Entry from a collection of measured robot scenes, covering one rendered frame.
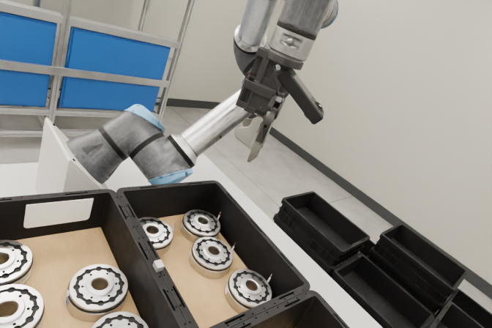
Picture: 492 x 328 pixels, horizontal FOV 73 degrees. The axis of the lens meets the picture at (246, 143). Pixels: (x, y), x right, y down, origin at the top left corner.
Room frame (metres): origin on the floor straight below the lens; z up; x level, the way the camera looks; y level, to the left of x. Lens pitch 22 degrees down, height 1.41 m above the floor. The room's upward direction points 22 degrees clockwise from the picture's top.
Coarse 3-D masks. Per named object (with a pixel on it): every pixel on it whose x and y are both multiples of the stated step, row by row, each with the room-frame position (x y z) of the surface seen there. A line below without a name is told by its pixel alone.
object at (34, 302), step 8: (0, 288) 0.37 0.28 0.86; (8, 288) 0.37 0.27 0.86; (16, 288) 0.38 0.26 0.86; (24, 288) 0.38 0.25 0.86; (32, 288) 0.39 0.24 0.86; (0, 296) 0.36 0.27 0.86; (24, 296) 0.37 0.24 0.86; (32, 296) 0.38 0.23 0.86; (40, 296) 0.38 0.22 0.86; (32, 304) 0.36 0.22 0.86; (40, 304) 0.37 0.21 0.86; (24, 312) 0.35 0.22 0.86; (32, 312) 0.35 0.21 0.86; (40, 312) 0.36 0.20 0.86; (16, 320) 0.33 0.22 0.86; (24, 320) 0.34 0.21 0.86; (32, 320) 0.34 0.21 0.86
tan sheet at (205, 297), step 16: (176, 224) 0.72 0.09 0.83; (176, 240) 0.67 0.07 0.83; (224, 240) 0.74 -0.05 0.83; (160, 256) 0.60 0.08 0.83; (176, 256) 0.62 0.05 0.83; (176, 272) 0.57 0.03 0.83; (192, 272) 0.59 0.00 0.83; (192, 288) 0.55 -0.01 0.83; (208, 288) 0.56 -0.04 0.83; (224, 288) 0.58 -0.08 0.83; (192, 304) 0.51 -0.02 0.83; (208, 304) 0.52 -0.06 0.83; (224, 304) 0.54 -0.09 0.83; (208, 320) 0.49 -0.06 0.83; (224, 320) 0.50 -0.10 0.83
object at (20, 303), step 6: (0, 300) 0.35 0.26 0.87; (6, 300) 0.35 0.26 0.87; (12, 300) 0.35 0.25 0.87; (18, 300) 0.36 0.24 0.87; (18, 306) 0.35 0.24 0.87; (24, 306) 0.35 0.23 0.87; (18, 312) 0.34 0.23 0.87; (0, 318) 0.32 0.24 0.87; (6, 318) 0.33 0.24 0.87; (12, 318) 0.33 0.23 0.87; (0, 324) 0.32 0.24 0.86
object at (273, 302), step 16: (128, 192) 0.65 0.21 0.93; (224, 192) 0.80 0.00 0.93; (128, 208) 0.59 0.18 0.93; (240, 208) 0.76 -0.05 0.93; (256, 224) 0.72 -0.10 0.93; (144, 240) 0.52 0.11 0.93; (160, 272) 0.46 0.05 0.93; (176, 288) 0.44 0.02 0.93; (304, 288) 0.56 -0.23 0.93; (176, 304) 0.41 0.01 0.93; (272, 304) 0.49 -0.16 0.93; (192, 320) 0.39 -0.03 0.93; (240, 320) 0.43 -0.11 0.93
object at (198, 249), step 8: (200, 240) 0.66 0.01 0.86; (208, 240) 0.68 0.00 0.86; (216, 240) 0.68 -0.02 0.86; (200, 248) 0.64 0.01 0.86; (224, 248) 0.67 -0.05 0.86; (200, 256) 0.61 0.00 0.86; (224, 256) 0.64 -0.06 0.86; (232, 256) 0.65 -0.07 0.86; (208, 264) 0.60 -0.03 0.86; (216, 264) 0.61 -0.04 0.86; (224, 264) 0.62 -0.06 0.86
